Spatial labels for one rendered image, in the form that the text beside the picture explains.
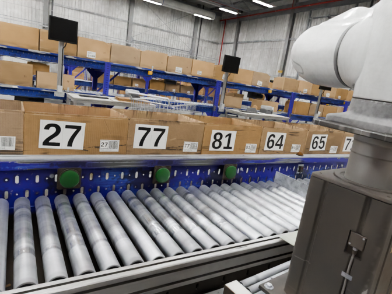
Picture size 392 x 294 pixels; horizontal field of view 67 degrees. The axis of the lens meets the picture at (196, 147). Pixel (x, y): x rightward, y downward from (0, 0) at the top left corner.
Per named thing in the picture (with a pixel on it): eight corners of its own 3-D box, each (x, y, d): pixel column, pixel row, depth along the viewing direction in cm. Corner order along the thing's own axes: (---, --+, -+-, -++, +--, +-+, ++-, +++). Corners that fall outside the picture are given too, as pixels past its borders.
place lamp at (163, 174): (155, 183, 131) (157, 168, 130) (154, 182, 132) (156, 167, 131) (169, 182, 135) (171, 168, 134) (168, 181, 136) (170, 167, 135)
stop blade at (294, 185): (345, 222, 134) (350, 203, 132) (272, 185, 172) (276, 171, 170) (346, 221, 135) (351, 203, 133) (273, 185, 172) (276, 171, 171)
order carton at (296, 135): (258, 155, 171) (263, 126, 167) (227, 143, 195) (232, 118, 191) (303, 155, 191) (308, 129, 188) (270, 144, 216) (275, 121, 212)
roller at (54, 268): (46, 301, 68) (46, 282, 67) (34, 206, 111) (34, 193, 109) (69, 296, 70) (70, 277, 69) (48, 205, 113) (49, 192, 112)
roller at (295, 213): (315, 237, 119) (318, 226, 118) (235, 189, 162) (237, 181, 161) (323, 235, 122) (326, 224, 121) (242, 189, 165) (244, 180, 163)
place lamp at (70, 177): (59, 189, 111) (60, 171, 109) (59, 188, 112) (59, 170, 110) (79, 188, 114) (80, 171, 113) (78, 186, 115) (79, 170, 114)
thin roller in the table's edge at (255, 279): (244, 284, 76) (305, 258, 93) (238, 280, 77) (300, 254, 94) (242, 291, 76) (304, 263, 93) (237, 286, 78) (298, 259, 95)
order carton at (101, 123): (22, 156, 109) (23, 111, 105) (20, 138, 133) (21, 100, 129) (126, 156, 129) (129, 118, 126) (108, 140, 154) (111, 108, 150)
